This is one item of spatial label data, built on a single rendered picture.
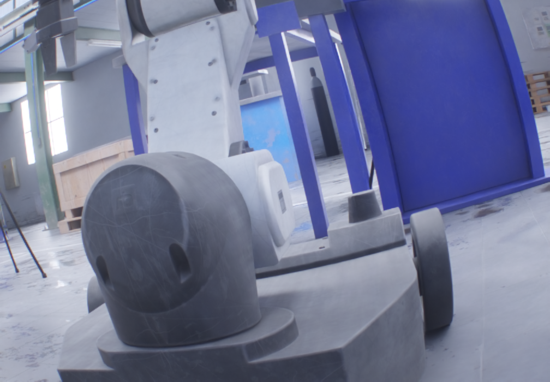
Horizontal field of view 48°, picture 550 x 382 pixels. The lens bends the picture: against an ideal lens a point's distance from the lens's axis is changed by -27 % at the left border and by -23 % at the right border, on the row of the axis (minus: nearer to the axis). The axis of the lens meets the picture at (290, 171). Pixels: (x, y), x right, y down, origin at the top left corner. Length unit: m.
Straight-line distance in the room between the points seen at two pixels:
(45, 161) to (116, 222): 9.60
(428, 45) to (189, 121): 1.94
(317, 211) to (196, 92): 1.92
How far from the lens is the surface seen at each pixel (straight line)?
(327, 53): 2.43
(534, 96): 12.46
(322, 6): 2.44
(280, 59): 2.84
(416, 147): 2.79
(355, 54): 2.68
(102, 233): 0.62
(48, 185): 10.21
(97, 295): 1.17
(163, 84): 0.97
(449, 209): 2.60
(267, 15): 2.46
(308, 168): 2.83
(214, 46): 0.98
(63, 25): 1.07
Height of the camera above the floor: 0.33
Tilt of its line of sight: 2 degrees down
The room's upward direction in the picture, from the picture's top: 13 degrees counter-clockwise
